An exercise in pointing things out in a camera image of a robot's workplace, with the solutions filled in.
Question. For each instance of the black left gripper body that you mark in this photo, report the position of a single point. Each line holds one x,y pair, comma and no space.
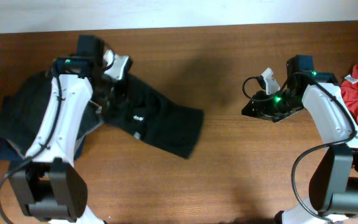
108,92

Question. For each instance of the grey folded garment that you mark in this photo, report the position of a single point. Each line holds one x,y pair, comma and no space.
93,109

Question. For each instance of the navy folded garment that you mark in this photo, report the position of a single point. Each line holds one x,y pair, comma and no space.
9,153

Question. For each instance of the dark folded garment on pile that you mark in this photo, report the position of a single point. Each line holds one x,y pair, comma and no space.
22,114

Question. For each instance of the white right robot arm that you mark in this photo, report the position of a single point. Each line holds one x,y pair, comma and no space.
333,188

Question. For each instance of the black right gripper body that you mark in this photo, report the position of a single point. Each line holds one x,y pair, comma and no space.
277,107

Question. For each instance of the black polo shirt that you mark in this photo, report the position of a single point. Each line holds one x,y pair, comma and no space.
155,120

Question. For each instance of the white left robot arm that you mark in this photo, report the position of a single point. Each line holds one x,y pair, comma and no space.
46,184

